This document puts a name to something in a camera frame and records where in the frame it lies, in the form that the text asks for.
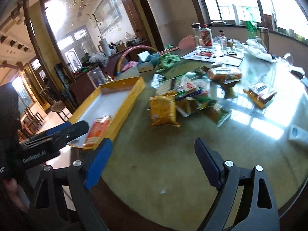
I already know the yellow boxed snack pack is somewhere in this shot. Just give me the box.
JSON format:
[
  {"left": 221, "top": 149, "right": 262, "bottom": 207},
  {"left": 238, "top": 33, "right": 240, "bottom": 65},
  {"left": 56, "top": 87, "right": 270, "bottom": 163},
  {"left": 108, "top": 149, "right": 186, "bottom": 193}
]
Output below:
[{"left": 243, "top": 82, "right": 277, "bottom": 110}]

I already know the green cloth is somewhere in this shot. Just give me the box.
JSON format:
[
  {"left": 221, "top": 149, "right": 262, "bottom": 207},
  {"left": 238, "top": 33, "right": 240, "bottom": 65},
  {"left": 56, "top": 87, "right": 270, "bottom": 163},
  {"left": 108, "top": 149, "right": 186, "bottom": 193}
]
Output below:
[{"left": 156, "top": 53, "right": 181, "bottom": 73}]

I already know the small green snack packet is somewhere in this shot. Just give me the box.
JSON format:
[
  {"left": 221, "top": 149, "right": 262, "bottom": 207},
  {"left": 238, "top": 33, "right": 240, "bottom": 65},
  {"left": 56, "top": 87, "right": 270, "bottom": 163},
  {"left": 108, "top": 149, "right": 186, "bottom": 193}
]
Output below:
[{"left": 206, "top": 103, "right": 231, "bottom": 127}]

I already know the pink fly swatter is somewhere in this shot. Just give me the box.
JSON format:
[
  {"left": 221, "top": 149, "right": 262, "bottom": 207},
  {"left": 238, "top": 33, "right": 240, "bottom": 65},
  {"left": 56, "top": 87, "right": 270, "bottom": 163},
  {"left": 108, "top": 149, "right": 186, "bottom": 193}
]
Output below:
[{"left": 159, "top": 35, "right": 196, "bottom": 55}]

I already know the dark wood sideboard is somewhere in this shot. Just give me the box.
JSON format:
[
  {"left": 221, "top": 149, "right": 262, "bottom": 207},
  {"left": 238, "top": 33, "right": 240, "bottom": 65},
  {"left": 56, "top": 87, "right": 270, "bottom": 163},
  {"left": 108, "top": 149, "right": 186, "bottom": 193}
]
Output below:
[{"left": 69, "top": 39, "right": 155, "bottom": 106}]

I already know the white thermos mug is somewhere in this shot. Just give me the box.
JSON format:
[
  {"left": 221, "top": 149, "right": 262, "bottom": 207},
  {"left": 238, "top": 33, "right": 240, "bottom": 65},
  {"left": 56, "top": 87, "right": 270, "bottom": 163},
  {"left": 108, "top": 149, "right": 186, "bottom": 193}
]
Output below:
[{"left": 98, "top": 36, "right": 112, "bottom": 57}]

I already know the small clear liquor bottle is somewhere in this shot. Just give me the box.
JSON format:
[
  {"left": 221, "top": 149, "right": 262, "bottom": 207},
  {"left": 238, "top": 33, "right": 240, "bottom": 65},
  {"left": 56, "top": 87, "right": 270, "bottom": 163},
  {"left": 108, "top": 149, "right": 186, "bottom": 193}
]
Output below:
[{"left": 219, "top": 30, "right": 228, "bottom": 51}]

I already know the square cracker pack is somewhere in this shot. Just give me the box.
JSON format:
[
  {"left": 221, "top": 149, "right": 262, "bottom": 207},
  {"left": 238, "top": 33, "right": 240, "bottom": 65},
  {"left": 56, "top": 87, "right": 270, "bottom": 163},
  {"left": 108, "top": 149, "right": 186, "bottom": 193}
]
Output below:
[{"left": 175, "top": 76, "right": 211, "bottom": 101}]

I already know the white plastic bag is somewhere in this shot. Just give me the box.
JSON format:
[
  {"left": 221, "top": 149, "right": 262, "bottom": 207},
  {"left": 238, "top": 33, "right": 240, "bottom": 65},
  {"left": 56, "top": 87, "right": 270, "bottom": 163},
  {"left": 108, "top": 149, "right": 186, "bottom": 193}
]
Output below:
[{"left": 242, "top": 38, "right": 276, "bottom": 63}]

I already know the round cracker pack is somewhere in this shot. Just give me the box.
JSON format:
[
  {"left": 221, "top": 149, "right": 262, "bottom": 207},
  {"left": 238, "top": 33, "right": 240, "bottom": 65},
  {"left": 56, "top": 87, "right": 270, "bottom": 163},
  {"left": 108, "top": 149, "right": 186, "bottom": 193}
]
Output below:
[{"left": 156, "top": 78, "right": 181, "bottom": 95}]

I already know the white red liquor bottle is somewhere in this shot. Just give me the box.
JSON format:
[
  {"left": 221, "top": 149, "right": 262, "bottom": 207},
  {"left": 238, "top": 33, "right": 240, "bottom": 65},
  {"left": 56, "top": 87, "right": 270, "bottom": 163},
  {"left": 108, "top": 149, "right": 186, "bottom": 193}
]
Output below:
[{"left": 200, "top": 24, "right": 213, "bottom": 47}]

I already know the yellow cardboard tray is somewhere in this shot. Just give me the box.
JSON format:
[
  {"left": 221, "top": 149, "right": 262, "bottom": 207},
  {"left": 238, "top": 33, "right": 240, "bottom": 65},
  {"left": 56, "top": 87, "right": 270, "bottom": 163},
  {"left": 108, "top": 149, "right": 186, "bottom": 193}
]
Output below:
[{"left": 68, "top": 76, "right": 146, "bottom": 150}]

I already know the framed wall painting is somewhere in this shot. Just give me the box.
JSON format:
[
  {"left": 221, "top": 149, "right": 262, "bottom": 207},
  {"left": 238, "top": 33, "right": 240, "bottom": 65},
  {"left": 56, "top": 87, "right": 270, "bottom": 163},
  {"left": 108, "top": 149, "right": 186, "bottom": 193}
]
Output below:
[{"left": 93, "top": 0, "right": 123, "bottom": 34}]

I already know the printed poster sheet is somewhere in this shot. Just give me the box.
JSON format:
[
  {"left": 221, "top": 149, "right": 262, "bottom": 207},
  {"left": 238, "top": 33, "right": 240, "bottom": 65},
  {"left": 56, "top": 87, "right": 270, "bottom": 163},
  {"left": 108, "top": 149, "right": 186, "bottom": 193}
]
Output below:
[{"left": 181, "top": 48, "right": 245, "bottom": 67}]

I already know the orange cracker pack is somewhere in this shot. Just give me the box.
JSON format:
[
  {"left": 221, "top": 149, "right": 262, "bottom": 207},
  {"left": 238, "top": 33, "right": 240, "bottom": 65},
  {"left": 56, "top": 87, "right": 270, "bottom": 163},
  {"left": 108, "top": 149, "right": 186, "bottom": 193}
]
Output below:
[{"left": 83, "top": 115, "right": 112, "bottom": 148}]

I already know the teal tissue box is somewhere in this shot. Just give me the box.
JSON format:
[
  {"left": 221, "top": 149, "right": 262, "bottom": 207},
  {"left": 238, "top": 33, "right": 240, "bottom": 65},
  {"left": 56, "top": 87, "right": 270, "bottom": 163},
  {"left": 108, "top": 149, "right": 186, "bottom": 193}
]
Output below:
[{"left": 137, "top": 51, "right": 159, "bottom": 73}]

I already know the yellow snack bag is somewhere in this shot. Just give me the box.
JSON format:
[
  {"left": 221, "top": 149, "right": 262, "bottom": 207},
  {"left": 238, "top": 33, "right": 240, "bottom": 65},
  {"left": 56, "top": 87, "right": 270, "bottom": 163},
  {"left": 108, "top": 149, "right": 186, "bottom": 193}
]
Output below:
[{"left": 149, "top": 94, "right": 181, "bottom": 127}]

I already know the orange biscuit package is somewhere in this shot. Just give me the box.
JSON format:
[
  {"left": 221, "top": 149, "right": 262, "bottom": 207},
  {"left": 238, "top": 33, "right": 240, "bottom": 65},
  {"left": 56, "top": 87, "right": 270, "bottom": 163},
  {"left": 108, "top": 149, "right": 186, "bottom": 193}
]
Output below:
[{"left": 208, "top": 67, "right": 242, "bottom": 80}]

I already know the clear glass jar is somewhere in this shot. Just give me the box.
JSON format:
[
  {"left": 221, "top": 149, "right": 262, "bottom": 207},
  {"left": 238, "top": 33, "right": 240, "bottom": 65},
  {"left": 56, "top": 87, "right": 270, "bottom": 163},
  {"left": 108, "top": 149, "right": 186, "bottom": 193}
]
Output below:
[{"left": 191, "top": 23, "right": 202, "bottom": 48}]

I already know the pink cloth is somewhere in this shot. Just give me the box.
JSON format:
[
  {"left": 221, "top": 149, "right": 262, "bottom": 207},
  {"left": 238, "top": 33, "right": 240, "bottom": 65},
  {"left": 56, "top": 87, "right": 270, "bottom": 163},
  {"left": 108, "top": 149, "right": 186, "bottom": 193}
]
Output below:
[{"left": 122, "top": 60, "right": 138, "bottom": 72}]

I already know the pink yellow hula hoop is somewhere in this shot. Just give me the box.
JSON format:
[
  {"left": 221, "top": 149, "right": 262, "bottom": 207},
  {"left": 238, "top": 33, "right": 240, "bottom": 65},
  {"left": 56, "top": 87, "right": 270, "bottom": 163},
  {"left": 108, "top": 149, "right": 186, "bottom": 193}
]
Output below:
[{"left": 115, "top": 44, "right": 158, "bottom": 76}]

